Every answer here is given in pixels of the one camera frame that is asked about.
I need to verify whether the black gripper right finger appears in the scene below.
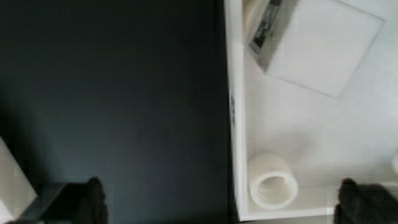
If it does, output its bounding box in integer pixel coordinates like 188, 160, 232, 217
333, 178, 398, 224

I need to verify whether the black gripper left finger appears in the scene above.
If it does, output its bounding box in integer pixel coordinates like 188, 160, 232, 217
13, 176, 109, 224

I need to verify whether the white square tabletop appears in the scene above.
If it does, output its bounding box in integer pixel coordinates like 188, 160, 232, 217
223, 0, 398, 224

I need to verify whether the white table leg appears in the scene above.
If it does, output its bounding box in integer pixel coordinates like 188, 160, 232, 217
243, 0, 383, 97
0, 138, 36, 224

